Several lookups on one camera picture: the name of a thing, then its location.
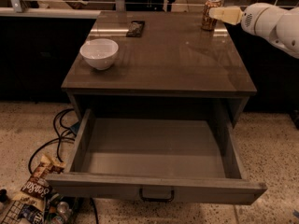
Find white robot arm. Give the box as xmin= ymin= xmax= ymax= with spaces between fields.
xmin=208 ymin=3 xmax=299 ymax=59

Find open grey top drawer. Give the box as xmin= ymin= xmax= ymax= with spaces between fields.
xmin=48 ymin=111 xmax=267 ymax=204

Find orange soda can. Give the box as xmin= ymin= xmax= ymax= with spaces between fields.
xmin=201 ymin=0 xmax=221 ymax=31

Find dark snack packet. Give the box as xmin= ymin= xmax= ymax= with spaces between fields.
xmin=126 ymin=21 xmax=145 ymax=37

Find black drawer handle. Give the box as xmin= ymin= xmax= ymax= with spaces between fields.
xmin=138 ymin=188 xmax=175 ymax=203

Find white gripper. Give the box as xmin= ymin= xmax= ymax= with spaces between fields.
xmin=209 ymin=3 xmax=282 ymax=36

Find silver can in basket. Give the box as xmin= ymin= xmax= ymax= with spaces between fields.
xmin=56 ymin=202 xmax=71 ymax=222

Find black floor cables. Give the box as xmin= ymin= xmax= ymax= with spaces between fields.
xmin=27 ymin=107 xmax=78 ymax=175

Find white ceramic bowl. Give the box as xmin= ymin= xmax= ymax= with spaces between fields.
xmin=79 ymin=38 xmax=119 ymax=70

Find grey cabinet with glossy top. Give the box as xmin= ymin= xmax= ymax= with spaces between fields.
xmin=62 ymin=12 xmax=256 ymax=123

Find wire basket with snacks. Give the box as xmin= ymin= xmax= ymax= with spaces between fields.
xmin=0 ymin=198 xmax=80 ymax=224

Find brown chip bag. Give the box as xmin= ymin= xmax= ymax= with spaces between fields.
xmin=13 ymin=154 xmax=65 ymax=211

